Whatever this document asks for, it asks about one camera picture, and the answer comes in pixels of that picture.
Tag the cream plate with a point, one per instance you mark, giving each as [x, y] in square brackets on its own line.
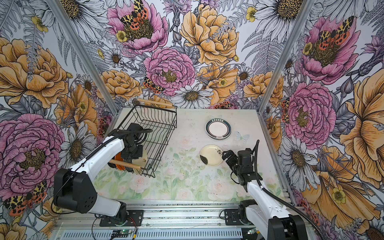
[142, 162]

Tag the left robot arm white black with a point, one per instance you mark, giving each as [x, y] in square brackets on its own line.
[73, 187]

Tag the white vented cable duct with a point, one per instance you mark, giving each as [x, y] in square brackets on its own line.
[157, 234]

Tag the aluminium rail frame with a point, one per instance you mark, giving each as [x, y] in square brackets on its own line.
[162, 215]

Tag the orange plate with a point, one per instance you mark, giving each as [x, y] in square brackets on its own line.
[120, 159]

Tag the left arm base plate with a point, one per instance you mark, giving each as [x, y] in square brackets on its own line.
[131, 218]

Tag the beige plate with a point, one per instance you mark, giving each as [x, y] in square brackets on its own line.
[211, 155]

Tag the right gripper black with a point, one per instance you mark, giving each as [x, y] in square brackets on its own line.
[229, 161]

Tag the green circuit board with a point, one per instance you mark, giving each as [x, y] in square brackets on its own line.
[121, 233]

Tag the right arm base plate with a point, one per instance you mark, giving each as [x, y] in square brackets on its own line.
[235, 217]

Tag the white plate red green band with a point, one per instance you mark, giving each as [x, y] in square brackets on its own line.
[218, 129]

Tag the black wire dish rack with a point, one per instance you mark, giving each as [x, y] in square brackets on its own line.
[160, 124]

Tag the near wooden rack handle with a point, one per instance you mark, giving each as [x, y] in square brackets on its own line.
[129, 165]

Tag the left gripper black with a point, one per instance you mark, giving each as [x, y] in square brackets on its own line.
[139, 153]

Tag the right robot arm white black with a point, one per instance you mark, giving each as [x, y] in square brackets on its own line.
[264, 210]

